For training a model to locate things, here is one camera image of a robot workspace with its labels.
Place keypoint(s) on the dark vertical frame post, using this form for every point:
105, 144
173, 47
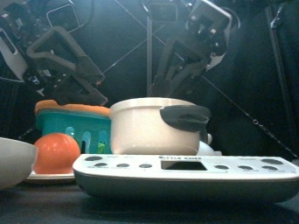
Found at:
281, 73

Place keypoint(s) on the green toy piece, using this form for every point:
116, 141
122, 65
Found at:
101, 147

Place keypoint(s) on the teal basket orange rim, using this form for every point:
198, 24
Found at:
74, 125

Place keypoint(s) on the white digital kitchen scale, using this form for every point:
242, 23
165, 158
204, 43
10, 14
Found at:
188, 178

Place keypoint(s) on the white bowl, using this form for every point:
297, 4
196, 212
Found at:
14, 162

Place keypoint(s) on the small white plate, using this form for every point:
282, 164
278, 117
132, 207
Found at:
51, 177

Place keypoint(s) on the orange round toy fruit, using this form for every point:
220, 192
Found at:
58, 153

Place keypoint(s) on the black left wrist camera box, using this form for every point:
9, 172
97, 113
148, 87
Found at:
63, 18

